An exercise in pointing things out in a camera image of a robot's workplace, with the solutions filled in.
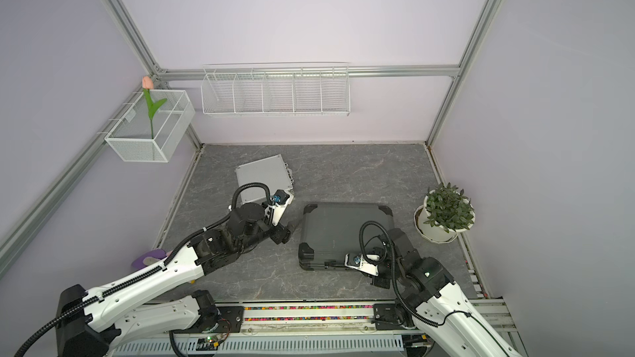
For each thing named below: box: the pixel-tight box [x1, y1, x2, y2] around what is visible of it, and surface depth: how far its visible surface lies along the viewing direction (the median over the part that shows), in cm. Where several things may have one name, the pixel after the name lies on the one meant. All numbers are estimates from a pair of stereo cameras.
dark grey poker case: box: [298, 202, 395, 271], surface depth 84 cm
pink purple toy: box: [130, 248, 173, 271], surface depth 87 cm
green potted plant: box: [423, 181, 475, 234], surface depth 80 cm
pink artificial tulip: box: [141, 76, 168, 140], surface depth 86 cm
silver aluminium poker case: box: [234, 154, 295, 205], surface depth 108 cm
